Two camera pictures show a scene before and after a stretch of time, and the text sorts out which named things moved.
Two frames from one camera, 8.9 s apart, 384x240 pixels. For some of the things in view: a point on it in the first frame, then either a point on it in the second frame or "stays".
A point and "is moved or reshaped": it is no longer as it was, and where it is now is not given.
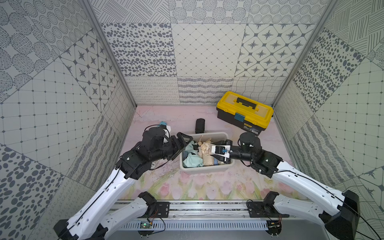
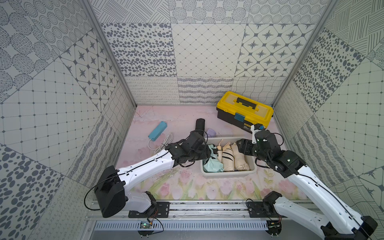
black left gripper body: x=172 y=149 -> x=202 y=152
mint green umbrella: x=193 y=159 is moved or reshaped
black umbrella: x=200 y=124 stays
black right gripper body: x=236 y=153 -> x=250 y=148
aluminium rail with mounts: x=218 y=216 stays
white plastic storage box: x=198 y=137 -> x=215 y=141
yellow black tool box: x=250 y=115 stays
